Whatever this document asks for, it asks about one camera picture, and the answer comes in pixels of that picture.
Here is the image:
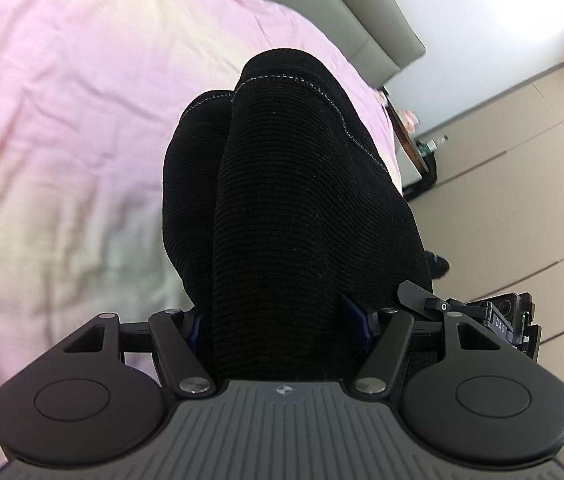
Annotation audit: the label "grey upholstered headboard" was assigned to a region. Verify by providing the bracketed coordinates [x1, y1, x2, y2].
[270, 0, 425, 88]

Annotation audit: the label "black pants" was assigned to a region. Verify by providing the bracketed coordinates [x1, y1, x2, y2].
[163, 49, 432, 382]

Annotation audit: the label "green glass bottle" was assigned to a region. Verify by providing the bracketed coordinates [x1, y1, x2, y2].
[416, 136, 448, 157]

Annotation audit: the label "wooden bedside table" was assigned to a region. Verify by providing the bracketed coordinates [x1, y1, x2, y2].
[376, 88, 438, 202]

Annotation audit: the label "pink bed sheet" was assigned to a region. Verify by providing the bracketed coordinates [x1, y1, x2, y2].
[0, 0, 399, 466]

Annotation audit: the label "beige wardrobe doors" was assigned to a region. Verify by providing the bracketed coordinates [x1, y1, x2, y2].
[412, 67, 564, 382]

